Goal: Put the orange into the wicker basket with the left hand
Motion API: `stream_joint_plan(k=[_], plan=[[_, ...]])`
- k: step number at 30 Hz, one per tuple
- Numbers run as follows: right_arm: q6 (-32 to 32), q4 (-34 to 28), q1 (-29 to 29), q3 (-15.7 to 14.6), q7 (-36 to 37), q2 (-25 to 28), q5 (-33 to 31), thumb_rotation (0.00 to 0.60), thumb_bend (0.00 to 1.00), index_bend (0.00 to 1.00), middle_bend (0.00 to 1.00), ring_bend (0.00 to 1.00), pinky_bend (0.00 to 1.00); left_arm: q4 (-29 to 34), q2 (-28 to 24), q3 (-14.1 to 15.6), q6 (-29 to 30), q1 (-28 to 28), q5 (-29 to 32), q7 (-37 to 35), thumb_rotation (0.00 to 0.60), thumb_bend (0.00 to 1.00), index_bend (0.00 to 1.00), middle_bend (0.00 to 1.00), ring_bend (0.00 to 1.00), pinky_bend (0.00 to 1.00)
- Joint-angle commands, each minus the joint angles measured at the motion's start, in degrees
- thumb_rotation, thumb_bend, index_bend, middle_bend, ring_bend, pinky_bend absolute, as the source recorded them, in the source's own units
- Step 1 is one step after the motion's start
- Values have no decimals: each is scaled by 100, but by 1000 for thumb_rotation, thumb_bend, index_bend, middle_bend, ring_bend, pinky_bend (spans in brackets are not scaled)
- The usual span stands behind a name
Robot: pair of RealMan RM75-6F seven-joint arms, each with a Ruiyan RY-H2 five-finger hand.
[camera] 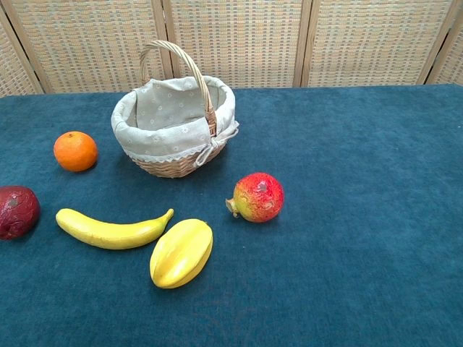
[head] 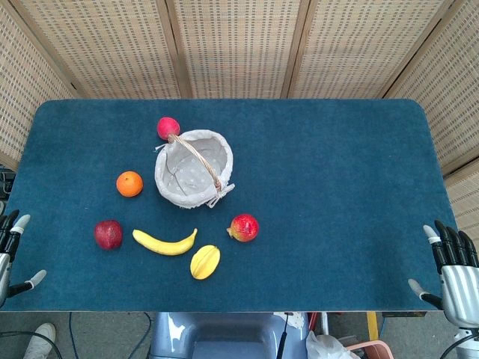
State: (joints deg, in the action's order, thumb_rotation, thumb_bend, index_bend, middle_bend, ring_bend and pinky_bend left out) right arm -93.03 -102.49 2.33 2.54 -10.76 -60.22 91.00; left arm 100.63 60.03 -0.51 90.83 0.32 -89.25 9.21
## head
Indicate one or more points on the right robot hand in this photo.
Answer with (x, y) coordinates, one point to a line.
(457, 284)

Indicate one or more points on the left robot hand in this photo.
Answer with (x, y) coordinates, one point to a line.
(4, 258)

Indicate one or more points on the orange fruit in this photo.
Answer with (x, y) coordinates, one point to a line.
(129, 184)

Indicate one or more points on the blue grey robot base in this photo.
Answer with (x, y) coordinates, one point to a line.
(224, 336)

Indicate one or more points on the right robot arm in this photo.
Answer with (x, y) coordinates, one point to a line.
(467, 344)

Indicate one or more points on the fabric lined wicker basket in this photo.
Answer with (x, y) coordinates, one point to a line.
(194, 168)

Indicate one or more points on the white shoe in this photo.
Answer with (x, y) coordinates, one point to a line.
(40, 341)

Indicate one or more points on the dark red apple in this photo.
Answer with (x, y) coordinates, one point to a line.
(108, 234)

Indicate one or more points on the pink plastic bin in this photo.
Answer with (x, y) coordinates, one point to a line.
(370, 349)

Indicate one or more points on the white plastic bag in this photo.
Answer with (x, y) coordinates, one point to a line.
(326, 347)

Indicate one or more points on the yellow banana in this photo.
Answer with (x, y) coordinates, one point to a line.
(166, 244)

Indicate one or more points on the black antenna rod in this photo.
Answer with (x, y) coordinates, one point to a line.
(283, 334)

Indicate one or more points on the blue felt table mat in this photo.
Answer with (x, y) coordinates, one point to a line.
(299, 194)

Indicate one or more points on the yellow starfruit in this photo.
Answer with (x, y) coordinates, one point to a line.
(204, 262)

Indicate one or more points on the pink red peach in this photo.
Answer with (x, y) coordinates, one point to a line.
(168, 127)

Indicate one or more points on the red yellow pomegranate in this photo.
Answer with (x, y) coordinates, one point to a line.
(244, 227)

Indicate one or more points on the woven bamboo folding screen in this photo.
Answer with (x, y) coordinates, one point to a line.
(239, 48)

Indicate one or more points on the yellow post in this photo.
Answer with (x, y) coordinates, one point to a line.
(372, 325)

